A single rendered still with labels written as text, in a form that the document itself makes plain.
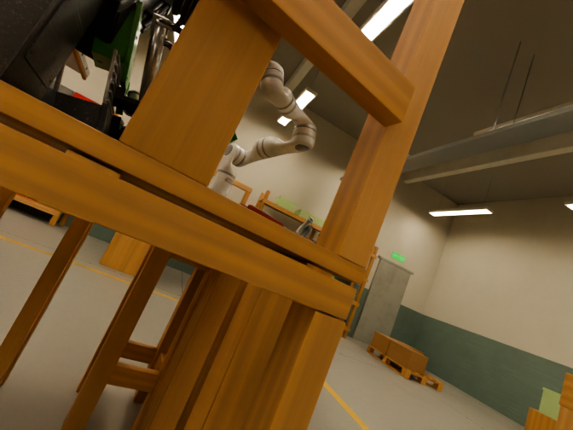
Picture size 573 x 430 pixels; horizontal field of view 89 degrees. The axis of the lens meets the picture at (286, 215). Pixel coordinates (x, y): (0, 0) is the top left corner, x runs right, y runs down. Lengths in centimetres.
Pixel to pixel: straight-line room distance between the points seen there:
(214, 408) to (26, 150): 121
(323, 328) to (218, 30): 57
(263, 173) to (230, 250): 625
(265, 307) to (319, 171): 609
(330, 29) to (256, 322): 112
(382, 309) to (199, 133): 794
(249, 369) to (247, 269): 94
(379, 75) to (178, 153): 41
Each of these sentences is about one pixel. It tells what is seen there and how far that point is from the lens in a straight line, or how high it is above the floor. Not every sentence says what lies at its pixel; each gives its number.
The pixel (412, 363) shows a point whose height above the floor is 27.
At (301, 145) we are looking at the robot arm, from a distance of 116.
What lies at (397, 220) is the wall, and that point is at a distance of 842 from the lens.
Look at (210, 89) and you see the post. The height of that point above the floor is 102.
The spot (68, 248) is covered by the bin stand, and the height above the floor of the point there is 58.
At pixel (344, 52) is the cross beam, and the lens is 62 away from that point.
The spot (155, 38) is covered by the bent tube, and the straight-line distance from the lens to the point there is 84.
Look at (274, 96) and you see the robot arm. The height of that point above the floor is 127.
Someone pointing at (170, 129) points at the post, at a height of 93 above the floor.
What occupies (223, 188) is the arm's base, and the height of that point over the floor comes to 104.
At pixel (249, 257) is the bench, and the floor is 80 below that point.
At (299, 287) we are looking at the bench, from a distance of 58.
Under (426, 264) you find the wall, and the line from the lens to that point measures 914.
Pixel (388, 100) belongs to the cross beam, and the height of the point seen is 120.
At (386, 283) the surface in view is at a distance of 822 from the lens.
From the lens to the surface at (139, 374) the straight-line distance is 142.
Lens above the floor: 80
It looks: 10 degrees up
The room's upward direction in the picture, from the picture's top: 23 degrees clockwise
